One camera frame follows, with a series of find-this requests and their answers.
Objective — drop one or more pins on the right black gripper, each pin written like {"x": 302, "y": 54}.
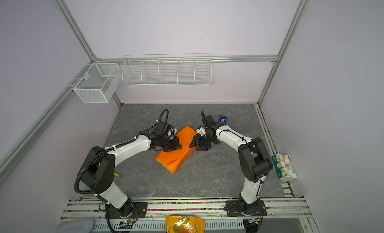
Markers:
{"x": 197, "y": 139}

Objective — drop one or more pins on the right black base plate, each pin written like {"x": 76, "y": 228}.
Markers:
{"x": 239, "y": 208}

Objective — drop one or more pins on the white mesh square basket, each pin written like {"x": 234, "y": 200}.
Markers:
{"x": 99, "y": 83}

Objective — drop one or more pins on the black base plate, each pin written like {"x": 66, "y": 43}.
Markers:
{"x": 239, "y": 208}
{"x": 135, "y": 210}

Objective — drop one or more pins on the grey cloth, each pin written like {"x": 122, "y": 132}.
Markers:
{"x": 77, "y": 226}

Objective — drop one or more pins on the blue tape dispenser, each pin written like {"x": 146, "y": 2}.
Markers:
{"x": 222, "y": 119}

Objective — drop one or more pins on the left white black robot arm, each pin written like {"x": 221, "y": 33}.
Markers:
{"x": 97, "y": 175}

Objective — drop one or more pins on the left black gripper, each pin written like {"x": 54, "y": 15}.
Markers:
{"x": 176, "y": 144}

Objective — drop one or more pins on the aluminium rail frame base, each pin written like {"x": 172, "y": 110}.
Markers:
{"x": 207, "y": 209}

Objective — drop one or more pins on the white slotted cable duct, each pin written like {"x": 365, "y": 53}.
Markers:
{"x": 211, "y": 226}

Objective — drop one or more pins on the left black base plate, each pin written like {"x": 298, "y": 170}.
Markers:
{"x": 135, "y": 210}

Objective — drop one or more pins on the green white tissue pack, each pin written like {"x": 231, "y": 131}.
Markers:
{"x": 284, "y": 167}

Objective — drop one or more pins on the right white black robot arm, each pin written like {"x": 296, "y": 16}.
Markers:
{"x": 255, "y": 160}

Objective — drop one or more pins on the white wire long shelf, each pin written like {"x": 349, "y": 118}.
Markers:
{"x": 167, "y": 70}

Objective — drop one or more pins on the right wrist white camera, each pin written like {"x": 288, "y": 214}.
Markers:
{"x": 201, "y": 131}

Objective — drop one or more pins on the yellow snack bag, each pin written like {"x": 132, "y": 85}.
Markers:
{"x": 184, "y": 224}

